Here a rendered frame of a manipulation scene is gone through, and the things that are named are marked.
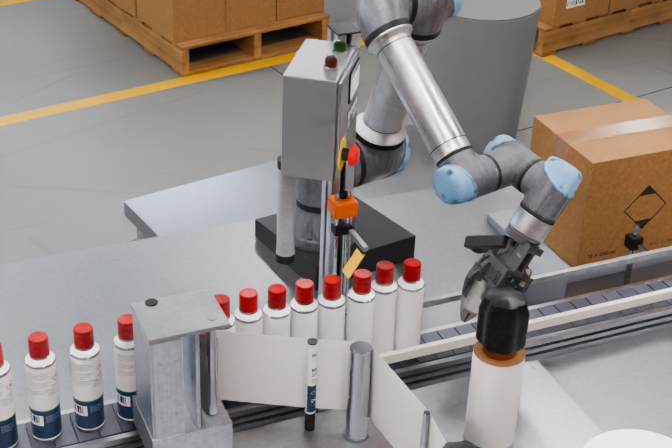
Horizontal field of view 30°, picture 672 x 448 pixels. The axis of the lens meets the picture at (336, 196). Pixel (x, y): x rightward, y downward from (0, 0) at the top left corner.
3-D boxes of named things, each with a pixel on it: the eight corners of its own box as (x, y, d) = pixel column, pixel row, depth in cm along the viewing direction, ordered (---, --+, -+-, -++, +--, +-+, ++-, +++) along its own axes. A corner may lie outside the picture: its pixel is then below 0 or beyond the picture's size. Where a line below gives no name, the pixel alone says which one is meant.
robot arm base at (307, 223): (302, 257, 268) (302, 216, 263) (278, 227, 280) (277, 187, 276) (367, 245, 273) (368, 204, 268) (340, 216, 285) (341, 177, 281)
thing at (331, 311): (321, 381, 232) (324, 288, 222) (310, 365, 236) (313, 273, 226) (346, 375, 234) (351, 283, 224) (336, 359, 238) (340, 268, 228)
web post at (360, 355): (349, 445, 217) (353, 357, 208) (338, 429, 220) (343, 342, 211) (373, 439, 218) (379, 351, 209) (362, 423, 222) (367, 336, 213)
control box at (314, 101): (280, 176, 216) (281, 74, 207) (302, 133, 231) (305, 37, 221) (337, 183, 214) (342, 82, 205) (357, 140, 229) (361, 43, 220)
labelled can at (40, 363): (35, 446, 214) (24, 348, 204) (29, 427, 218) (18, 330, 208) (65, 439, 216) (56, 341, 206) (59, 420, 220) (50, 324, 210)
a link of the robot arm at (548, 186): (561, 156, 239) (593, 179, 234) (530, 204, 242) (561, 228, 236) (540, 149, 233) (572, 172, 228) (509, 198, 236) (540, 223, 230)
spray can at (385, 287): (368, 364, 237) (373, 273, 227) (363, 347, 242) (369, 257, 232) (395, 362, 238) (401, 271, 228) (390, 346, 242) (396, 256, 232)
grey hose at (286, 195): (279, 265, 230) (281, 164, 220) (272, 256, 233) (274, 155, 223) (297, 262, 231) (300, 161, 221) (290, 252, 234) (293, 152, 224)
